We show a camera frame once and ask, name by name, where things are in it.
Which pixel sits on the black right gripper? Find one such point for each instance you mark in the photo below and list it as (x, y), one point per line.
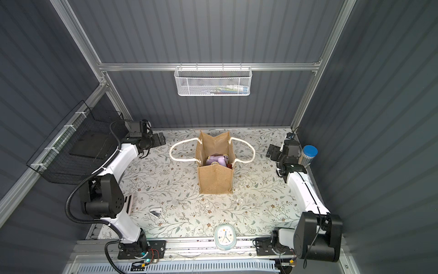
(275, 152)

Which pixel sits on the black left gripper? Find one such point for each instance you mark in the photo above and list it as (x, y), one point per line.
(156, 139)

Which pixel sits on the purple flashlight small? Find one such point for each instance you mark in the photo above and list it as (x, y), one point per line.
(222, 160)

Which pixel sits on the brown burlap tote bag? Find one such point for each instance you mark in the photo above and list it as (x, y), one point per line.
(214, 179)

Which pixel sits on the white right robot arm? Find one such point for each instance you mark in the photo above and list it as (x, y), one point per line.
(318, 234)

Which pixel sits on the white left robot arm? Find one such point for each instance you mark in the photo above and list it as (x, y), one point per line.
(101, 197)

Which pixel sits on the steel bottle blue cap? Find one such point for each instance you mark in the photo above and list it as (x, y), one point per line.
(308, 156)

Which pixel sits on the floral table mat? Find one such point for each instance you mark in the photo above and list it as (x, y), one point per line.
(167, 201)

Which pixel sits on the markers in white basket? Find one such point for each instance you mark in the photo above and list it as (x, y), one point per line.
(234, 89)

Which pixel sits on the mint green alarm clock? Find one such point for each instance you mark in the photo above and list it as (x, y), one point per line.
(225, 237)

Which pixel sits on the white vented strip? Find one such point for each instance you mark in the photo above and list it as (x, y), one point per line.
(204, 266)

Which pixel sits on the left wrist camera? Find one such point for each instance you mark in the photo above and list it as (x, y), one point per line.
(146, 128)

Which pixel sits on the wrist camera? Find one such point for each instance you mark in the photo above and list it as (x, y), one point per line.
(146, 128)
(290, 136)

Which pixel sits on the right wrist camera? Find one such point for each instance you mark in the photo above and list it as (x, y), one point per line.
(290, 136)

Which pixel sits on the black wire basket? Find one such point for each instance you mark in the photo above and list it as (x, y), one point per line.
(81, 145)

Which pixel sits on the white wire mesh basket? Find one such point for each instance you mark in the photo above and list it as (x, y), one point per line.
(193, 83)

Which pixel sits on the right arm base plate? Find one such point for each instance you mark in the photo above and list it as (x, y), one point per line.
(265, 246)

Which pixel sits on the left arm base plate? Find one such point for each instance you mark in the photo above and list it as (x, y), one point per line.
(151, 249)

